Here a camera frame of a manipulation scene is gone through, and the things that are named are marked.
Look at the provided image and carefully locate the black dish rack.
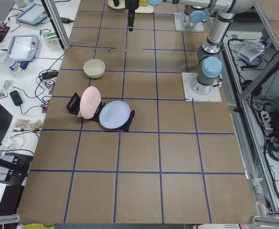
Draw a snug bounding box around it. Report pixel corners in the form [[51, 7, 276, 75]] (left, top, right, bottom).
[[66, 93, 135, 133]]

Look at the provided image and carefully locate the green white box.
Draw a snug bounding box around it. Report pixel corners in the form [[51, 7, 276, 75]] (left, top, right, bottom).
[[43, 32, 60, 47]]

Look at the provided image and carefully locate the blue plate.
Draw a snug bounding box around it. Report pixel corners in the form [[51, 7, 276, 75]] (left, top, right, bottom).
[[99, 101, 130, 129]]

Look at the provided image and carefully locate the cream bowl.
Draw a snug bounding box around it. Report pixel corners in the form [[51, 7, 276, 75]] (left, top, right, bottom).
[[83, 59, 106, 79]]

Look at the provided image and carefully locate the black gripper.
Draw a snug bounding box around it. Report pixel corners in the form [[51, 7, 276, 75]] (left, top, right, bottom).
[[126, 0, 139, 31]]

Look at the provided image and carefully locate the black power adapter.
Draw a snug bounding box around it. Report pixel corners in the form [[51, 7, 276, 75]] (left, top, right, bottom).
[[10, 90, 23, 106]]

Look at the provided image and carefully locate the plastic water bottle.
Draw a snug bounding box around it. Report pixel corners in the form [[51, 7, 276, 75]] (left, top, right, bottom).
[[0, 53, 24, 78]]

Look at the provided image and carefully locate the pink plate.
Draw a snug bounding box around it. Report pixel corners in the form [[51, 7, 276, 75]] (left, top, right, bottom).
[[80, 86, 101, 119]]

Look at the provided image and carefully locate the white round plate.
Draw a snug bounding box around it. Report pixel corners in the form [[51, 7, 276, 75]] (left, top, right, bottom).
[[108, 0, 126, 10]]

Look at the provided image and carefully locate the far teach pendant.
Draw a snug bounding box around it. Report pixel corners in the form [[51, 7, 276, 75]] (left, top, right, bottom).
[[16, 4, 47, 26]]

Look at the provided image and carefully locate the teach pendant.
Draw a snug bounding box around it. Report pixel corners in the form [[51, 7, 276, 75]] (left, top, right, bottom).
[[7, 34, 39, 62], [16, 4, 47, 26]]

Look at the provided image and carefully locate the near teach pendant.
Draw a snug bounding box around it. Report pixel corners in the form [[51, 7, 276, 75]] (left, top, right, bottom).
[[7, 34, 39, 62]]

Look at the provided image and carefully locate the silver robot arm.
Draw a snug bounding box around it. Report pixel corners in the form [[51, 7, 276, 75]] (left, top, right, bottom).
[[181, 5, 205, 27], [168, 0, 256, 95]]

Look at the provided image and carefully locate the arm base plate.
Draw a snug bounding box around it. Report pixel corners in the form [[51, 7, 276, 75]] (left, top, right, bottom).
[[182, 73, 222, 102], [174, 12, 205, 32]]

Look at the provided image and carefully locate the white rectangular tray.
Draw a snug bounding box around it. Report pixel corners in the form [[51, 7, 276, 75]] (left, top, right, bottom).
[[135, 0, 154, 14]]

